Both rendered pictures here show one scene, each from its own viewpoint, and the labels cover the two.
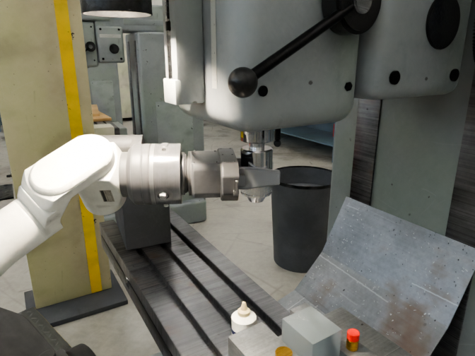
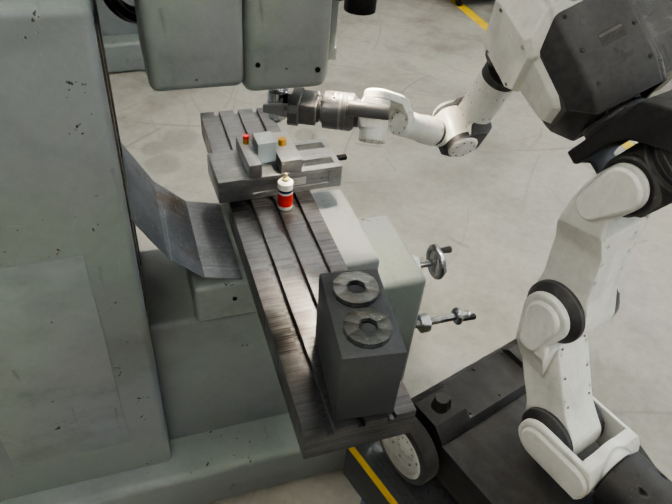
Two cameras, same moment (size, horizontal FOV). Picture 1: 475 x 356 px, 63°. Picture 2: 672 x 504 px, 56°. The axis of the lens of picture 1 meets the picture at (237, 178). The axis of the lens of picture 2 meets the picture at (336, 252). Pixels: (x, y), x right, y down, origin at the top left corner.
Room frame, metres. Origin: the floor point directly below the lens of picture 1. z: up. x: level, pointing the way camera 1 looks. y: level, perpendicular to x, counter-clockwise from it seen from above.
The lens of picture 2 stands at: (1.85, 0.34, 1.96)
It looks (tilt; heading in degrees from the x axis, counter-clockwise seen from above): 41 degrees down; 189
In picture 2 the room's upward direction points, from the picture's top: 6 degrees clockwise
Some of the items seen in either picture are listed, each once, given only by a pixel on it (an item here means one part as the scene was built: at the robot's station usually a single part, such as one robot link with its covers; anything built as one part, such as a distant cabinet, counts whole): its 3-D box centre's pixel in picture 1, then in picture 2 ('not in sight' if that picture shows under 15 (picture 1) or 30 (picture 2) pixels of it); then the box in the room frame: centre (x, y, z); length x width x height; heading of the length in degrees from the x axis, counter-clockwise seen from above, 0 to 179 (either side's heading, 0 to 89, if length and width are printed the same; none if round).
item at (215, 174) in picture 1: (194, 174); (316, 109); (0.55, 0.06, 1.23); 0.13 x 0.12 x 0.10; 6
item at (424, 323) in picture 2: not in sight; (445, 318); (0.41, 0.50, 0.49); 0.22 x 0.06 x 0.06; 121
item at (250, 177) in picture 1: (258, 178); not in sight; (0.52, -0.03, 1.23); 0.06 x 0.02 x 0.03; 96
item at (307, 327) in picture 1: (310, 342); (264, 147); (0.44, -0.10, 1.03); 0.06 x 0.05 x 0.06; 33
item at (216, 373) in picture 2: not in sight; (281, 332); (0.54, -0.01, 0.41); 0.81 x 0.32 x 0.60; 121
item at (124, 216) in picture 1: (138, 198); (356, 340); (1.03, 0.28, 1.01); 0.22 x 0.12 x 0.20; 24
